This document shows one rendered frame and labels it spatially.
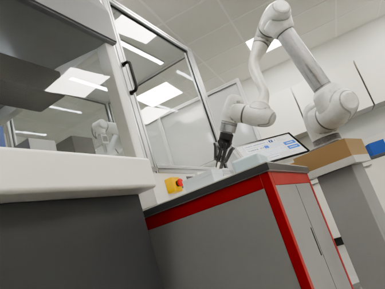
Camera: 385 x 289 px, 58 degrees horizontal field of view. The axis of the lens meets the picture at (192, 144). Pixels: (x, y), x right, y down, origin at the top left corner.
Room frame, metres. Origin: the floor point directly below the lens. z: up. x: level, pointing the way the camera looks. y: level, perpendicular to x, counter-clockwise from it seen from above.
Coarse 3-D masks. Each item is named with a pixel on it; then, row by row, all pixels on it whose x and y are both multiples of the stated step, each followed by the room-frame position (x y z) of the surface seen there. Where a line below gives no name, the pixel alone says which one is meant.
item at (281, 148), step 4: (272, 148) 2.69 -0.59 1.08; (276, 148) 2.68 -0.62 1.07; (280, 148) 2.68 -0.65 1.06; (284, 148) 2.68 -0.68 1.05; (256, 152) 2.65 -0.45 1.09; (260, 152) 2.65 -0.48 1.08; (264, 152) 2.65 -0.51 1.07; (268, 152) 2.65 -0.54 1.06; (272, 152) 2.65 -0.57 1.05; (276, 152) 2.65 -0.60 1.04; (280, 152) 2.65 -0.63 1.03
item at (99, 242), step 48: (48, 0) 0.86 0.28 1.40; (96, 0) 1.11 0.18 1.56; (0, 192) 0.65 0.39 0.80; (48, 192) 0.76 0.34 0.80; (96, 192) 0.92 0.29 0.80; (0, 240) 0.71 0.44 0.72; (48, 240) 0.81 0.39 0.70; (96, 240) 0.94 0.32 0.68; (144, 240) 1.12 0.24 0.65; (0, 288) 0.69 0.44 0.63; (48, 288) 0.79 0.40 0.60; (96, 288) 0.91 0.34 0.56; (144, 288) 1.07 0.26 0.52
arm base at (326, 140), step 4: (328, 136) 1.89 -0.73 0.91; (332, 136) 1.89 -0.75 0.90; (336, 136) 1.89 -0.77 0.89; (340, 136) 1.92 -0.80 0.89; (316, 140) 1.93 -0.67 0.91; (320, 140) 1.91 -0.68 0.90; (324, 140) 1.90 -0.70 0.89; (328, 140) 1.89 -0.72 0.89; (332, 140) 1.87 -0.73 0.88; (336, 140) 1.85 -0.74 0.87; (316, 144) 1.94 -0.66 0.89; (320, 144) 1.92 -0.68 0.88; (324, 144) 1.90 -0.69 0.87; (316, 148) 1.93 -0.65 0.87
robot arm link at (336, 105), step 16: (272, 16) 1.66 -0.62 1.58; (288, 16) 1.66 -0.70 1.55; (272, 32) 1.73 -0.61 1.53; (288, 32) 1.70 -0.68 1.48; (288, 48) 1.73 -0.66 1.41; (304, 48) 1.71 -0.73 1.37; (304, 64) 1.72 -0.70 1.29; (320, 80) 1.72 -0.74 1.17; (320, 96) 1.72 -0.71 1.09; (336, 96) 1.66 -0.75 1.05; (352, 96) 1.66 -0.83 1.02; (320, 112) 1.78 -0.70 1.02; (336, 112) 1.69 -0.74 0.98; (352, 112) 1.69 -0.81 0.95
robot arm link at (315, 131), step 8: (312, 104) 1.90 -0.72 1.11; (304, 112) 1.94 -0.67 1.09; (312, 112) 1.88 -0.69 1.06; (304, 120) 1.96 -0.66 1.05; (312, 120) 1.88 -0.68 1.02; (312, 128) 1.91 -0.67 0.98; (320, 128) 1.87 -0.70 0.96; (336, 128) 1.88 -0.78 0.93; (312, 136) 1.94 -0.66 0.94; (320, 136) 1.91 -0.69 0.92
